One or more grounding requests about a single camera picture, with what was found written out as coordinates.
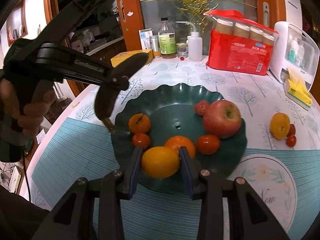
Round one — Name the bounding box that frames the large orange tangerine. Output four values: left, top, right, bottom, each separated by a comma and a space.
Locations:
164, 135, 196, 159

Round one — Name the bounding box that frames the glass bottle green label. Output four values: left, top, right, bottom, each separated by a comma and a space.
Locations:
158, 17, 176, 59

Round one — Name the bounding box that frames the dark green wavy plate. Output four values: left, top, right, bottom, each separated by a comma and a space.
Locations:
111, 83, 247, 178

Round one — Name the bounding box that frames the yellow tissue pack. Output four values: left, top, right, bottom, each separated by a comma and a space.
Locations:
284, 67, 313, 111

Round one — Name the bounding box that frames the white cosmetics storage box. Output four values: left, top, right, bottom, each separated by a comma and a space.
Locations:
269, 21, 319, 90

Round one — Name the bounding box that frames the dark overripe banana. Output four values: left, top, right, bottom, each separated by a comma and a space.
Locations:
94, 53, 149, 133

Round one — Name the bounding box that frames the yellow tin box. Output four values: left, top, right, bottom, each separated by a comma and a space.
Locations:
111, 49, 153, 68

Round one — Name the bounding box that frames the small cherry tomato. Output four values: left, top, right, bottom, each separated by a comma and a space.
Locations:
286, 134, 297, 148

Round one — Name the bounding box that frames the tangerine with stem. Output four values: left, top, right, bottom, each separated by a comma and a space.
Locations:
128, 113, 151, 134

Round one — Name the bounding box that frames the tomato near apple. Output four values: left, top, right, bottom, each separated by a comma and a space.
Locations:
196, 134, 221, 155

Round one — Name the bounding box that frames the white blue small box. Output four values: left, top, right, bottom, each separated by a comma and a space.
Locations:
138, 28, 153, 50

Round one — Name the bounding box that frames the small glass jar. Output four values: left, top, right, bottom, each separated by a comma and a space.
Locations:
176, 42, 188, 59

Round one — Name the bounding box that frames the large yellow orange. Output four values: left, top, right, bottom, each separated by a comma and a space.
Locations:
270, 113, 290, 140

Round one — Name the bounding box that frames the left hand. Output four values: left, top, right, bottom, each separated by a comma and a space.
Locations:
1, 79, 55, 137

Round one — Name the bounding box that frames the wrinkled red fruit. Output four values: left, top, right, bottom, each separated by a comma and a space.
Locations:
287, 124, 296, 137

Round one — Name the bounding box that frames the cherry tomato left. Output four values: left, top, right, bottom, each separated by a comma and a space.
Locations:
132, 133, 151, 150

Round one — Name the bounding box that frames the red strawberry-like fruit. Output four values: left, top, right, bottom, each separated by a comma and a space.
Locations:
194, 100, 209, 116

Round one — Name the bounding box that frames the small yellow orange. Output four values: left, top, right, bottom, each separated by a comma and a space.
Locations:
142, 146, 180, 179

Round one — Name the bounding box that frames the patterned tablecloth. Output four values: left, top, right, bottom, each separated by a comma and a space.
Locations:
24, 60, 319, 239

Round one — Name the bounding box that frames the white squeeze bottle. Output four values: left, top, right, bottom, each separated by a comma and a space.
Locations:
176, 21, 203, 62

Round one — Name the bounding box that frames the metal can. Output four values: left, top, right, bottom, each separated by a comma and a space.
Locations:
149, 35, 161, 58

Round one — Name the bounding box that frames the red apple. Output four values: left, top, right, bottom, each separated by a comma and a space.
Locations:
203, 100, 242, 139

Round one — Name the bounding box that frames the red paper cup package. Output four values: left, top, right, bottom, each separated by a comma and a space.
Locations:
203, 9, 279, 76

